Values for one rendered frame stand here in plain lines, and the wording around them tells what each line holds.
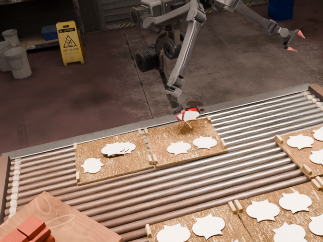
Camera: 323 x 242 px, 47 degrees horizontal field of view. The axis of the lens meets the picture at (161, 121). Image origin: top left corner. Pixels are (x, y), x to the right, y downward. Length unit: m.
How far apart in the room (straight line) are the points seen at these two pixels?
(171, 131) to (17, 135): 2.46
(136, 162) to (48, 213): 0.56
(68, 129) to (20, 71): 1.68
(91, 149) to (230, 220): 0.93
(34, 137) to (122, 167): 2.31
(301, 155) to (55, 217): 1.26
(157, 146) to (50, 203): 0.69
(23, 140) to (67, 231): 2.66
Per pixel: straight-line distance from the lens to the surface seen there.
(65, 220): 1.69
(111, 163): 2.06
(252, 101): 2.52
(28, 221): 1.39
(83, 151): 2.20
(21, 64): 5.54
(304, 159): 2.04
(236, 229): 1.67
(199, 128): 2.22
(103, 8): 6.65
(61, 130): 4.17
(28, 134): 4.30
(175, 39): 2.71
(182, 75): 2.03
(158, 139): 2.17
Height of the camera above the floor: 2.23
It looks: 34 degrees down
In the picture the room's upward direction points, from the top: 7 degrees counter-clockwise
